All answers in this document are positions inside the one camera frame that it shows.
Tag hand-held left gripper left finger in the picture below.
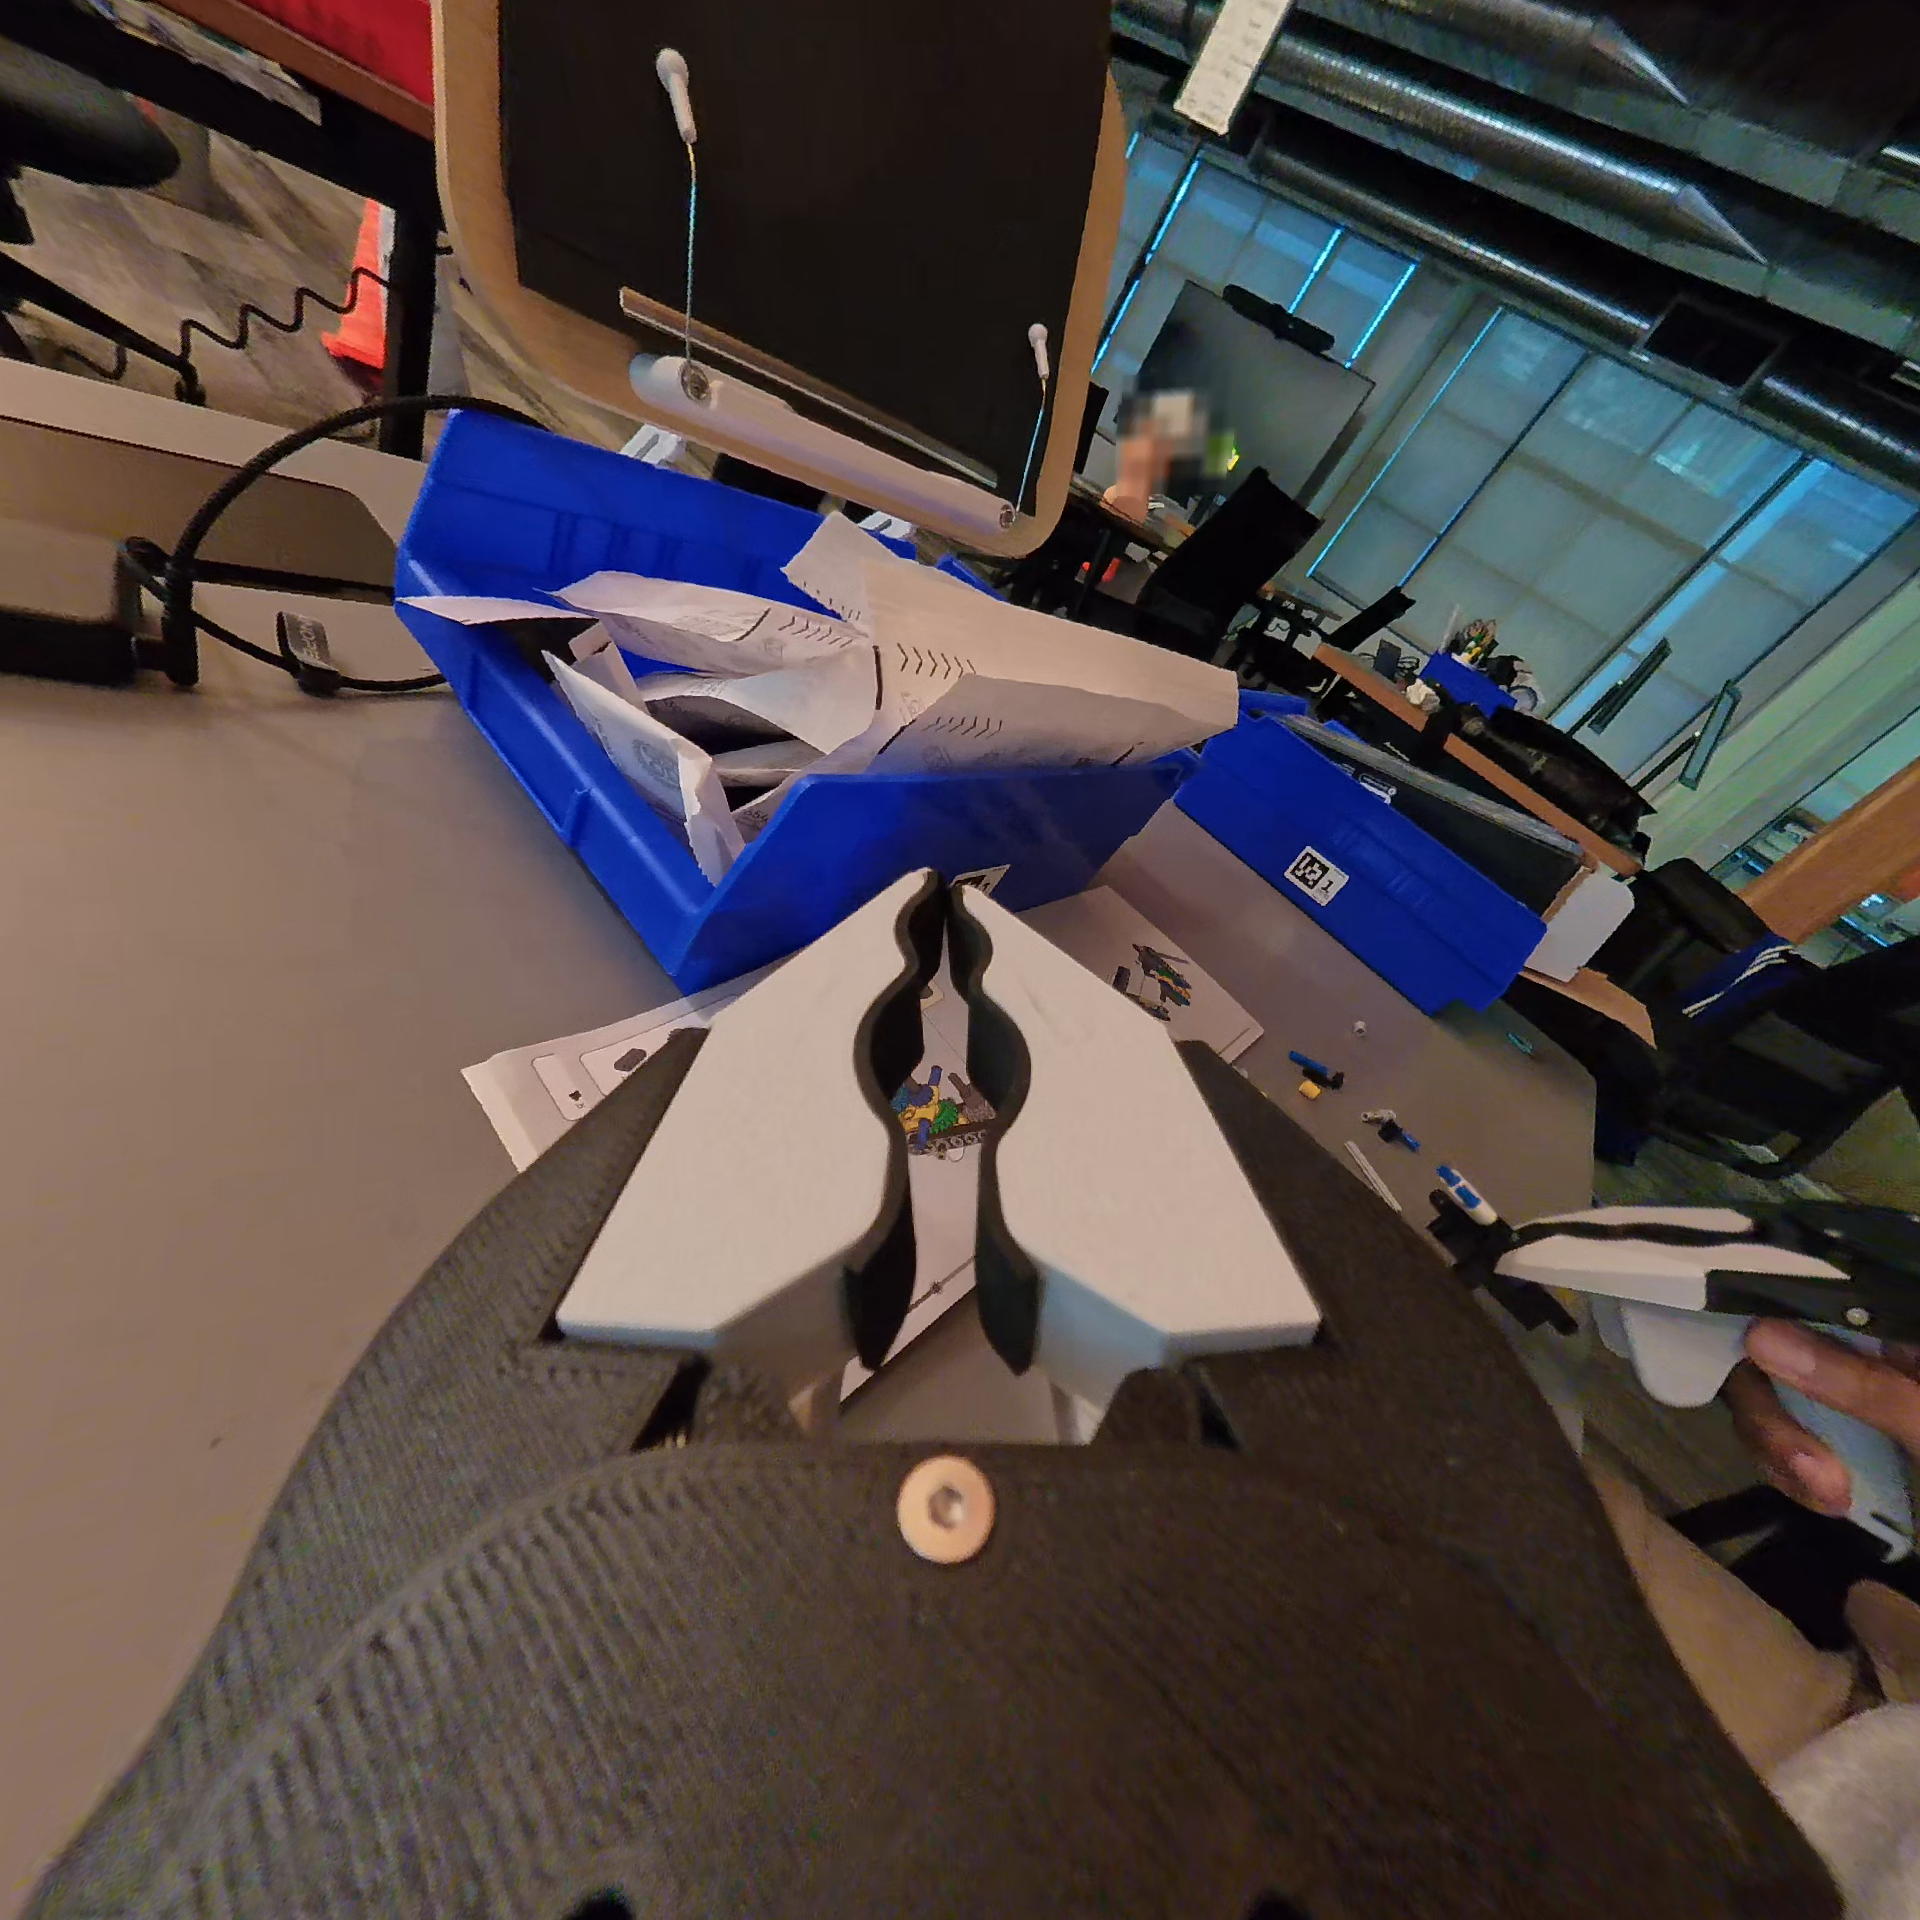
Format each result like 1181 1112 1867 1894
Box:
557 867 950 1437

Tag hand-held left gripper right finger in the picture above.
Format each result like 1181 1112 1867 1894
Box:
943 885 1323 1445

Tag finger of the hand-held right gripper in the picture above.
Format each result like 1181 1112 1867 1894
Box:
1490 1232 1851 1314
1516 1207 1767 1250

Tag lego instruction booklet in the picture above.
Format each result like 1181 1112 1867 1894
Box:
463 883 1267 1400

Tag scattered small lego pieces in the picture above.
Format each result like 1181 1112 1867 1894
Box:
1286 1024 1508 1224

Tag person's right hand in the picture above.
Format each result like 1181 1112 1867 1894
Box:
1725 1314 1920 1523

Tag black chair with striped jacket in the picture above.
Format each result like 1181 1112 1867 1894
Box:
1589 854 1920 1187

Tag brown cardboard box flap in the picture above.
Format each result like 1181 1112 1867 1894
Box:
1521 859 1664 1046

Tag person's leg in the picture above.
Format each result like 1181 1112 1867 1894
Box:
1589 1467 1896 1795

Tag large blue plastic bin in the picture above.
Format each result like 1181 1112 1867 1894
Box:
397 405 1209 996

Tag blue bin with square label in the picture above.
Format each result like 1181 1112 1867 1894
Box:
1174 709 1549 1018

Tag slanted wooden beam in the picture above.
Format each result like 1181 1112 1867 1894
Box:
1733 760 1920 948

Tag black cardboard box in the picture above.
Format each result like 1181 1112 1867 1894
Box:
1302 717 1593 904

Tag background office desk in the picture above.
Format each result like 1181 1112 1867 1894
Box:
1310 645 1643 883

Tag pile of white paper bags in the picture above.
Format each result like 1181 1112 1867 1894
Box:
398 509 1242 891

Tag person's grey sweatshirt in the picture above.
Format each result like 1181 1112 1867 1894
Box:
1767 1701 1920 1920

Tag white cylindrical bar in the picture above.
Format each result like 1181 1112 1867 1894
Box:
628 351 1047 527

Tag grey flat device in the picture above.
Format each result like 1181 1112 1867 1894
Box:
0 410 398 605

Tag black power adapter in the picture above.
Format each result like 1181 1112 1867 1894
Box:
0 611 140 692

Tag wooden table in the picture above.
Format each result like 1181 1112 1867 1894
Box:
145 0 447 450

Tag orange cone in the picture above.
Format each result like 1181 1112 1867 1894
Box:
321 194 409 367

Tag black wood-rimmed panel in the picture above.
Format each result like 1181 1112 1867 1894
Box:
431 0 1135 563

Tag white hanging paper tag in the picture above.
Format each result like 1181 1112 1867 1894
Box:
1174 0 1293 133

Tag red cloth on table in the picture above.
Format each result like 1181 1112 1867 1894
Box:
229 0 437 113

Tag black office chair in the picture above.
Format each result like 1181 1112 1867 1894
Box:
0 38 206 405

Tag black cable plug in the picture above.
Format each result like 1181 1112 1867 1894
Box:
277 611 447 701

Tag wall television screen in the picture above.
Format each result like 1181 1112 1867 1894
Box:
1118 279 1377 514

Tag coiled black cable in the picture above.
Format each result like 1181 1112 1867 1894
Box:
91 263 373 405

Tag silver ventilation duct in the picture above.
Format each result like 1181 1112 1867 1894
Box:
1262 23 1767 269

